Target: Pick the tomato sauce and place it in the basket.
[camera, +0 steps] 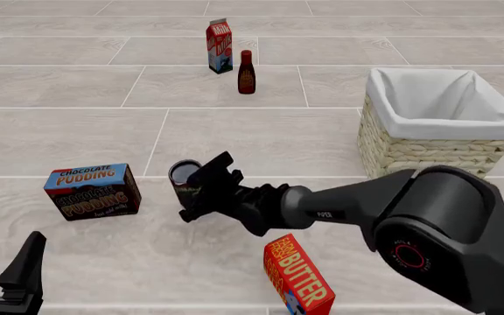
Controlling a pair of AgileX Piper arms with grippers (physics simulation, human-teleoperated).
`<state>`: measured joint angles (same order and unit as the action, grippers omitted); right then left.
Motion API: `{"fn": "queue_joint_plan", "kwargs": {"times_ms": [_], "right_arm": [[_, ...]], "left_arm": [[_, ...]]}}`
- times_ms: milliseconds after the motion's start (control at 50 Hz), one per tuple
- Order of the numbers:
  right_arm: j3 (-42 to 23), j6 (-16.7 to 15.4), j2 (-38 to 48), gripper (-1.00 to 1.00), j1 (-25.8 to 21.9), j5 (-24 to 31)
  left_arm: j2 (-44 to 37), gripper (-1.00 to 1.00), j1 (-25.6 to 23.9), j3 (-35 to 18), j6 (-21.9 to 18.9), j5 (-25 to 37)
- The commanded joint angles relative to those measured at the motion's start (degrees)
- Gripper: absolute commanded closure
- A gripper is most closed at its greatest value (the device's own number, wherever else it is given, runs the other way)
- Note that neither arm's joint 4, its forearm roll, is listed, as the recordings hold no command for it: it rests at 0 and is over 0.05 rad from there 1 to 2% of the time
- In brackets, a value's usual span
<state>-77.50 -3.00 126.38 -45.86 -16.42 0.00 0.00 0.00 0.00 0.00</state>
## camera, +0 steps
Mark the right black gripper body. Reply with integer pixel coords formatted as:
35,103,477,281
199,167,247,218

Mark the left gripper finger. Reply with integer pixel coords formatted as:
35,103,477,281
0,230,48,298

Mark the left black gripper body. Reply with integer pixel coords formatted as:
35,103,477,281
0,287,46,315

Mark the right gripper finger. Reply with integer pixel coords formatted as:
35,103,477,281
187,150,235,185
178,193,216,224

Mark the dark tomato sauce can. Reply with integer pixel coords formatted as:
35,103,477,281
167,158,204,205

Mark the dark red sauce bottle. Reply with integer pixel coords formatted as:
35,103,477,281
237,49,257,95

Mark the woven basket with white liner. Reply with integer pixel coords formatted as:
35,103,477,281
356,66,504,180

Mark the chocolate pudding box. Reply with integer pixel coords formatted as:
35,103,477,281
43,163,143,222

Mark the red white milk carton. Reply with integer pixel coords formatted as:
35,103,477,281
205,18,235,75

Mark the red butter box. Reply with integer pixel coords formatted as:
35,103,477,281
262,233,337,315

